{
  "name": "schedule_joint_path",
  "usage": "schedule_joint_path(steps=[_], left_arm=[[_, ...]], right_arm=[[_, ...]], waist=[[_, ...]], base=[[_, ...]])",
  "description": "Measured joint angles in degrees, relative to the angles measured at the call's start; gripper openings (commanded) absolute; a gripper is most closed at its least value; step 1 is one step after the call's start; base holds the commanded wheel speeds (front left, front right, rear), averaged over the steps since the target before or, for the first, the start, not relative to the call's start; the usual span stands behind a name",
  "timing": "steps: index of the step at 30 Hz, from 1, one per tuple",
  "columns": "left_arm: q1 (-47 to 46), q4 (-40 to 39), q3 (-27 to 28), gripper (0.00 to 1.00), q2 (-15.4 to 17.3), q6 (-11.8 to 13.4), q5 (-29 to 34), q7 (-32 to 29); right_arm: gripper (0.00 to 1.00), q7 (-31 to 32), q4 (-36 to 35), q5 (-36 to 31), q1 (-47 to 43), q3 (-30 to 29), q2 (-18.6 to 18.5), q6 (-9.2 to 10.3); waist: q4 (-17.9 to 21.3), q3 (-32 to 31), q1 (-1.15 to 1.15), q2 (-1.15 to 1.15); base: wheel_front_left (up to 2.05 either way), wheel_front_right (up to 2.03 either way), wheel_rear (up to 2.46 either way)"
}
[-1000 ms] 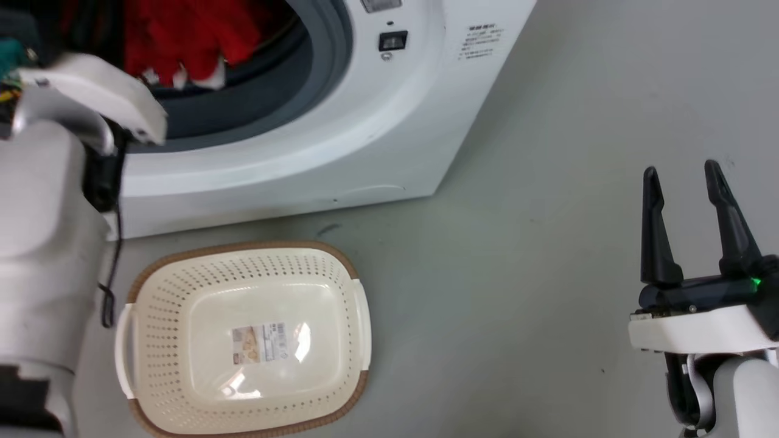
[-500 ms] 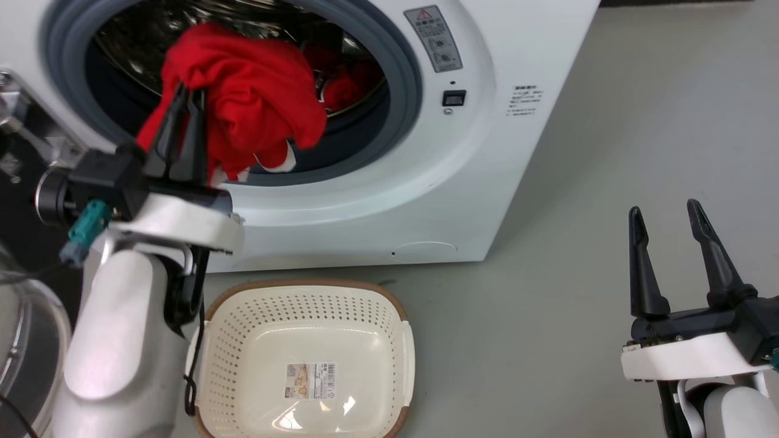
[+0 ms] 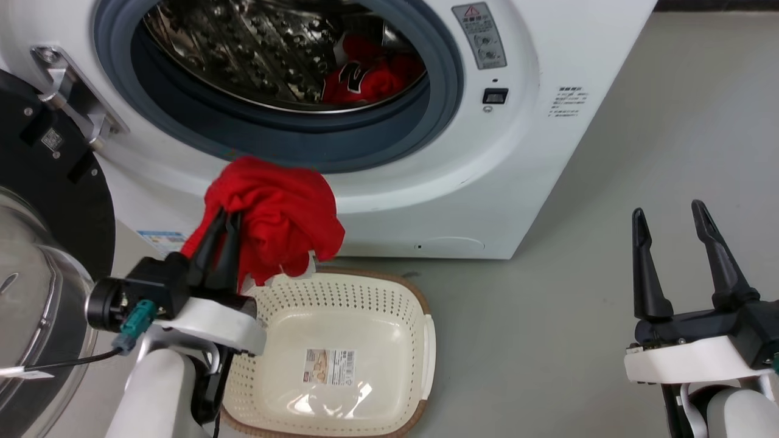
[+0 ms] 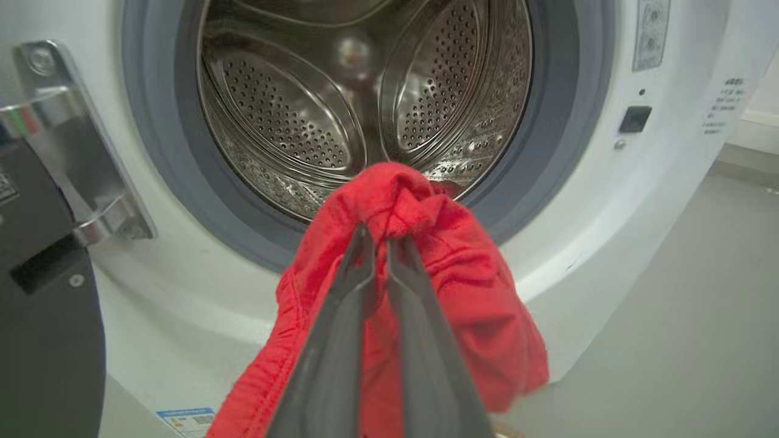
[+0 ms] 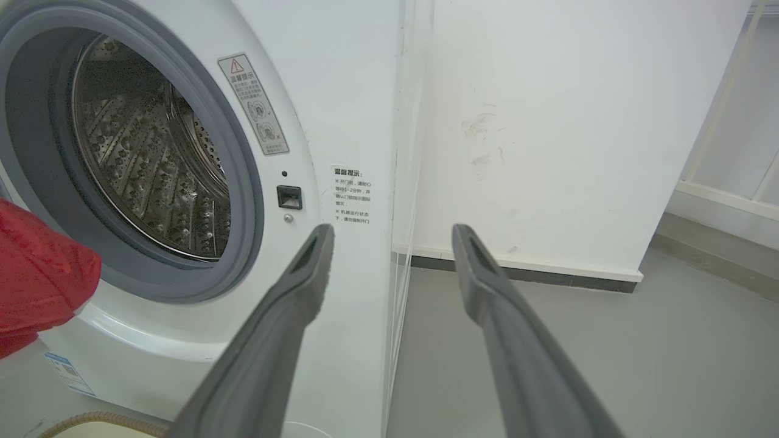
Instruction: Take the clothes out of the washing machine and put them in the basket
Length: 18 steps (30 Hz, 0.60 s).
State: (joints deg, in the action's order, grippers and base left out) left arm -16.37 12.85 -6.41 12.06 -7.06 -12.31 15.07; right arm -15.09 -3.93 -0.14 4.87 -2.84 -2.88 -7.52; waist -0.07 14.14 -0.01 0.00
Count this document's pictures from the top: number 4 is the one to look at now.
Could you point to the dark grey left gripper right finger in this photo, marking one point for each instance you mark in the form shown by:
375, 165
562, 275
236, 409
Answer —
432, 365

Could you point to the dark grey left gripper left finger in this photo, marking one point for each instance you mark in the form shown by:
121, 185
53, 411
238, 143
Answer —
328, 365

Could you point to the red cloth garment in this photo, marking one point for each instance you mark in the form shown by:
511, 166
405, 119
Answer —
481, 304

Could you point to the white front-load washing machine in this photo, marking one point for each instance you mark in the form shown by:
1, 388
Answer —
608, 231

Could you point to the dark washing machine door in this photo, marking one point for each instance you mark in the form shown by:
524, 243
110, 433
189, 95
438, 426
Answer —
42, 328

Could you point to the blue white energy label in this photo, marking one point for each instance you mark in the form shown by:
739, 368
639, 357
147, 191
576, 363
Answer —
188, 421

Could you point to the stainless steel perforated drum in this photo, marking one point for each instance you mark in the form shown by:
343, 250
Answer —
365, 103

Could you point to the grey rubber door gasket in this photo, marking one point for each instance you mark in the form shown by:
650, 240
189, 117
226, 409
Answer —
158, 121

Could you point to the black door latch socket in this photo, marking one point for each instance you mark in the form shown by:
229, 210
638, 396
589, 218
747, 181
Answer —
635, 119

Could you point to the chrome door hinge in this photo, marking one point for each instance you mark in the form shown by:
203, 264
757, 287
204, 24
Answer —
73, 146

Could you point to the grey instruction sticker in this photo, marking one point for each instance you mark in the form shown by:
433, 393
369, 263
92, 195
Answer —
650, 33

